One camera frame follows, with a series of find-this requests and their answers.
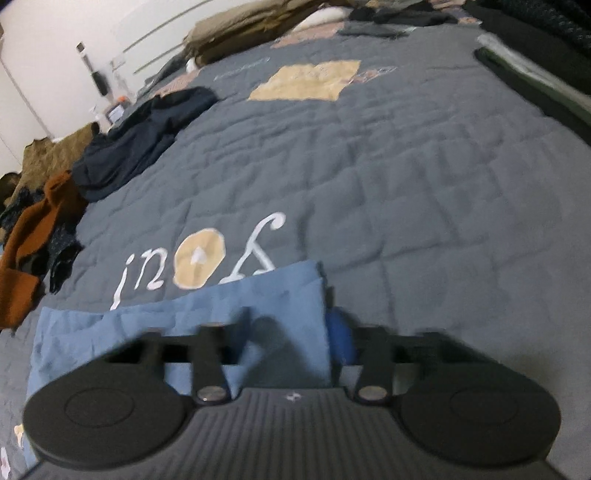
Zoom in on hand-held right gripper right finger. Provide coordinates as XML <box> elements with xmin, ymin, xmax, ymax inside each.
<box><xmin>325</xmin><ymin>310</ymin><xmax>462</xmax><ymax>408</ymax></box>

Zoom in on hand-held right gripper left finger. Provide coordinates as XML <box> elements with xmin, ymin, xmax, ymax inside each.
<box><xmin>108</xmin><ymin>308</ymin><xmax>254</xmax><ymax>408</ymax></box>

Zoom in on light blue garment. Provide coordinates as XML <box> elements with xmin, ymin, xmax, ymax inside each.
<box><xmin>28</xmin><ymin>259</ymin><xmax>334</xmax><ymax>462</ymax></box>

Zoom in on stack of folded black clothes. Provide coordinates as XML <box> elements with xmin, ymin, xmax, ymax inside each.
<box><xmin>462</xmin><ymin>0</ymin><xmax>591</xmax><ymax>134</ymax></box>

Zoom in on grey quilted bedspread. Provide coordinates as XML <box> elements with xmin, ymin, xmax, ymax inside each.
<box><xmin>0</xmin><ymin>14</ymin><xmax>591</xmax><ymax>480</ymax></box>

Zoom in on navy dotted garment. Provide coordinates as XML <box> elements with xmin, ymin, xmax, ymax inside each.
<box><xmin>0</xmin><ymin>189</ymin><xmax>84</xmax><ymax>296</ymax></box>

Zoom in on rust orange sweater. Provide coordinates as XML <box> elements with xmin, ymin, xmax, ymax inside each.
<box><xmin>0</xmin><ymin>171</ymin><xmax>88</xmax><ymax>330</ymax></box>

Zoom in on brown fleece coat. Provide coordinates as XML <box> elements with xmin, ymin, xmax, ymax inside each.
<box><xmin>0</xmin><ymin>122</ymin><xmax>112</xmax><ymax>208</ymax></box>

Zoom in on small orange bedside item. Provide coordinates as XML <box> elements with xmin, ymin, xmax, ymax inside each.
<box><xmin>106</xmin><ymin>95</ymin><xmax>134</xmax><ymax>125</ymax></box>

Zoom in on white wardrobe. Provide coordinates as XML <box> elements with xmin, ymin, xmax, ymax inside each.
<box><xmin>0</xmin><ymin>18</ymin><xmax>58</xmax><ymax>153</ymax></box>

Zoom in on white headboard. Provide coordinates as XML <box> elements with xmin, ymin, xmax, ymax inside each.
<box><xmin>117</xmin><ymin>0</ymin><xmax>222</xmax><ymax>79</ymax></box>

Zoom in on folded khaki bedding stack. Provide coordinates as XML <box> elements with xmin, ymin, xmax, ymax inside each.
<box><xmin>185</xmin><ymin>0</ymin><xmax>352</xmax><ymax>65</ymax></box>

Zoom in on white pillow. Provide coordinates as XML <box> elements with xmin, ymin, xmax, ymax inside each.
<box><xmin>295</xmin><ymin>4</ymin><xmax>352</xmax><ymax>33</ymax></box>

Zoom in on crumpled dark grey garments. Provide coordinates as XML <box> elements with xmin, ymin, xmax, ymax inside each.
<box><xmin>339</xmin><ymin>0</ymin><xmax>458</xmax><ymax>40</ymax></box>

